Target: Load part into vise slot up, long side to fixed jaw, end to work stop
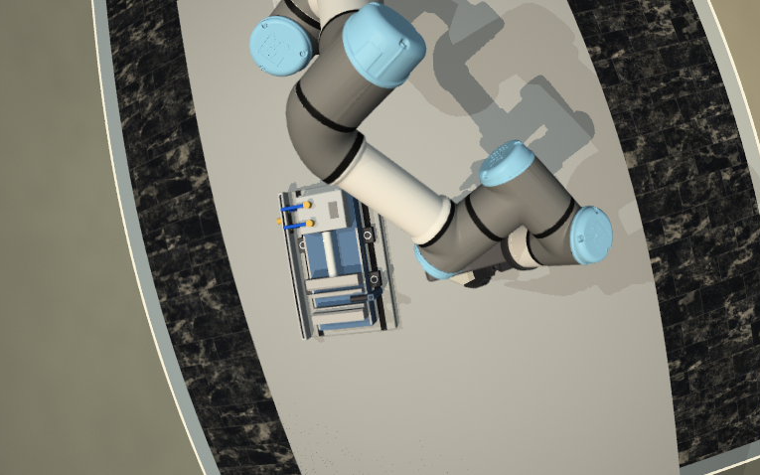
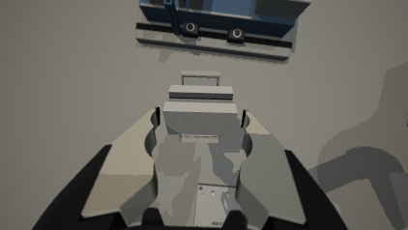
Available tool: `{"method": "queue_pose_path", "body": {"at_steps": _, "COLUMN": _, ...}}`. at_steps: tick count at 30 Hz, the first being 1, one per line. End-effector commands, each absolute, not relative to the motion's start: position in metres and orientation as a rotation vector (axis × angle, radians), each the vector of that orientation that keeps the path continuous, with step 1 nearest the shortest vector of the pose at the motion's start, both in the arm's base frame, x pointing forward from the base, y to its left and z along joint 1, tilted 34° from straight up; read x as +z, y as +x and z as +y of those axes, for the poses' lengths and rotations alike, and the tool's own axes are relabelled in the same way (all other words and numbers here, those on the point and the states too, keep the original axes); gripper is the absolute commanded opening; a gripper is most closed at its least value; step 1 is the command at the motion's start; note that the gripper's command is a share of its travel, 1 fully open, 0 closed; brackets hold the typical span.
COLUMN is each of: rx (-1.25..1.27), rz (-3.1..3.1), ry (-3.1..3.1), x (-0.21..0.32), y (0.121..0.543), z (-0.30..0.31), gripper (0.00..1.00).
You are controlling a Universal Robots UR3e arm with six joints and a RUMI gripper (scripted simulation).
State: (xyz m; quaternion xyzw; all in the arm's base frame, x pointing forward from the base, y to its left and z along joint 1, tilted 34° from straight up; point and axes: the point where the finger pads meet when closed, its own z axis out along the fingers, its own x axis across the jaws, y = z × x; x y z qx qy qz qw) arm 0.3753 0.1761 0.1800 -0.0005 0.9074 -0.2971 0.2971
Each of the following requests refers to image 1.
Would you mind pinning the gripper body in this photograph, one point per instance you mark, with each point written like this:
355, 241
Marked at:
491, 270

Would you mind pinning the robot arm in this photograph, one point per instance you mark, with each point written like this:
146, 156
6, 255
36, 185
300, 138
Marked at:
362, 59

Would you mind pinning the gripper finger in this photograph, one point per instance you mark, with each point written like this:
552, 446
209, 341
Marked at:
470, 279

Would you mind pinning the grey flat bar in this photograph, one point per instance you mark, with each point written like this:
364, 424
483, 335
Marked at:
340, 307

